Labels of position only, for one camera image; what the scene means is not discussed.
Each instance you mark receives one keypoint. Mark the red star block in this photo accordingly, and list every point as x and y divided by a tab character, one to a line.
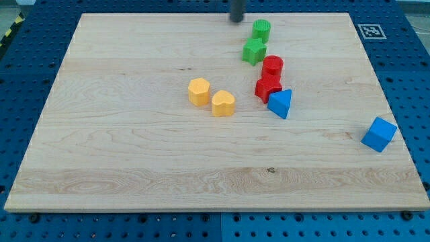
267	85

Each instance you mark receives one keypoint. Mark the green star block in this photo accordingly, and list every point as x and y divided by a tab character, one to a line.
254	51

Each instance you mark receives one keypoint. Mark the yellow heart block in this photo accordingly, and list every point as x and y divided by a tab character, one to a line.
223	104

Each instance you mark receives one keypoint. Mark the yellow hexagon block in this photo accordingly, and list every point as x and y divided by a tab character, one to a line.
199	91

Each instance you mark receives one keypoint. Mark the light wooden board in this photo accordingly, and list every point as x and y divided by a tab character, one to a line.
119	134

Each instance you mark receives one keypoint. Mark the blue triangle block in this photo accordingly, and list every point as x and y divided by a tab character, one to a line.
279	102

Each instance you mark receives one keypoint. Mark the red cylinder block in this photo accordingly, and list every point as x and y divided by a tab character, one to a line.
272	65

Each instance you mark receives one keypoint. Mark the green cylinder block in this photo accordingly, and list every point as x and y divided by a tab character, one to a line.
261	29

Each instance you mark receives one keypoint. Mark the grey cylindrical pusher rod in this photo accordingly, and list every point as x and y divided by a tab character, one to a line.
237	9

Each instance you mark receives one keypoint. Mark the blue cube block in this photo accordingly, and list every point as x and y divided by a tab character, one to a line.
380	133

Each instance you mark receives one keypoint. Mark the white fiducial marker tag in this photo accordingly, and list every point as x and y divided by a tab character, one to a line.
372	31

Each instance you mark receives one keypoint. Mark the black bolt left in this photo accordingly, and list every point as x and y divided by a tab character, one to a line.
34	218

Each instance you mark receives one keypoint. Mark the black bolt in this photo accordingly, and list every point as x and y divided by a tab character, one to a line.
407	215
34	218

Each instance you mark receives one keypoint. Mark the black bolt right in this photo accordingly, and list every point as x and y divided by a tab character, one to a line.
407	215

